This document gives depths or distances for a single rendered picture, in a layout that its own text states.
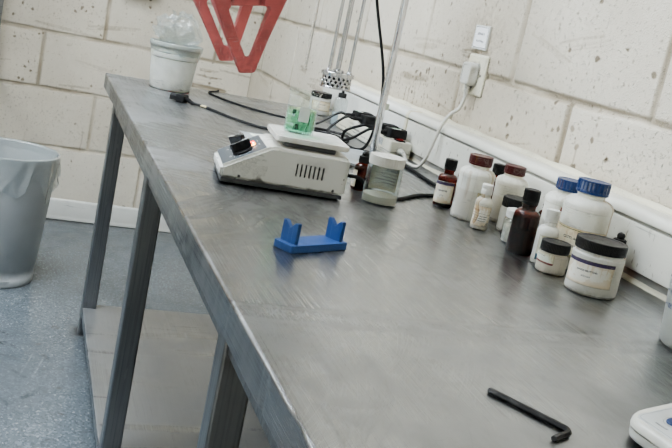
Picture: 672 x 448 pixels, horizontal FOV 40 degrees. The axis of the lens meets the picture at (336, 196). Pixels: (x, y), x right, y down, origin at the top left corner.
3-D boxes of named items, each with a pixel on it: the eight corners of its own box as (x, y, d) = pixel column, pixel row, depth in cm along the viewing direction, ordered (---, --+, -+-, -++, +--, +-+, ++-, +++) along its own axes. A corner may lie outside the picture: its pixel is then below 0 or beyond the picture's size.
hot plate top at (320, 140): (275, 140, 141) (277, 134, 141) (266, 128, 153) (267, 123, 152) (350, 153, 144) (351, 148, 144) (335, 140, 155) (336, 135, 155)
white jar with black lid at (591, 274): (574, 280, 125) (587, 230, 124) (621, 296, 122) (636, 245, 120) (555, 286, 120) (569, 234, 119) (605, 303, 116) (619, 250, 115)
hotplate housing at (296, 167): (217, 183, 140) (227, 132, 139) (211, 166, 153) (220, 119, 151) (356, 205, 145) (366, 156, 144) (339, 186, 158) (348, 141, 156)
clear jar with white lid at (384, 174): (395, 210, 148) (405, 162, 146) (358, 202, 148) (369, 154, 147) (396, 203, 154) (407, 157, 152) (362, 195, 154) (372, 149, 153)
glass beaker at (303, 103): (320, 141, 147) (330, 91, 145) (294, 139, 143) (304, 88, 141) (297, 133, 151) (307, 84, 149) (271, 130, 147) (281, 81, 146)
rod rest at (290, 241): (291, 254, 109) (297, 225, 108) (271, 245, 111) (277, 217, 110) (346, 250, 116) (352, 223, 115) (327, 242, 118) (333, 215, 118)
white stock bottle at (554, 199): (525, 246, 141) (543, 174, 139) (544, 243, 146) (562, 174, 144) (562, 259, 137) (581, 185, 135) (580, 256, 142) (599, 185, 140)
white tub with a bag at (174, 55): (137, 85, 242) (150, 4, 238) (149, 82, 256) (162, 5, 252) (189, 96, 242) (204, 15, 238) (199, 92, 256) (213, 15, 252)
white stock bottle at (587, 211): (555, 255, 139) (576, 172, 137) (602, 269, 136) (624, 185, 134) (543, 262, 133) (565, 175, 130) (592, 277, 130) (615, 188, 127)
